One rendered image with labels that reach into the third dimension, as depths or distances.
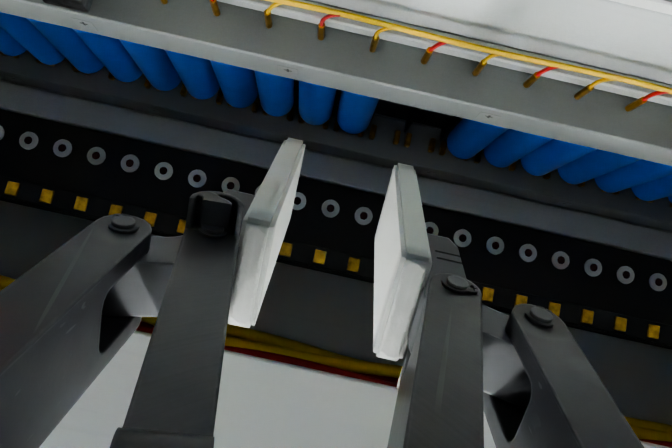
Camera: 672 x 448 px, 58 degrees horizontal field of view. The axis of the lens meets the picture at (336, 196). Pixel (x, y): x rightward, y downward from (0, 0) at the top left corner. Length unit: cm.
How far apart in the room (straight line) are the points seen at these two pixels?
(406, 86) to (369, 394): 12
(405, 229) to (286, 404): 10
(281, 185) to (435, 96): 10
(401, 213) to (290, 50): 10
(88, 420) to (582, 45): 22
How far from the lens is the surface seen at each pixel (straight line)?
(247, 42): 24
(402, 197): 18
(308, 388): 23
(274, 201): 15
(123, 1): 26
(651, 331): 42
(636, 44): 24
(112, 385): 24
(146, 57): 30
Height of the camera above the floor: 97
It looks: 9 degrees up
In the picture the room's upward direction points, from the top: 167 degrees counter-clockwise
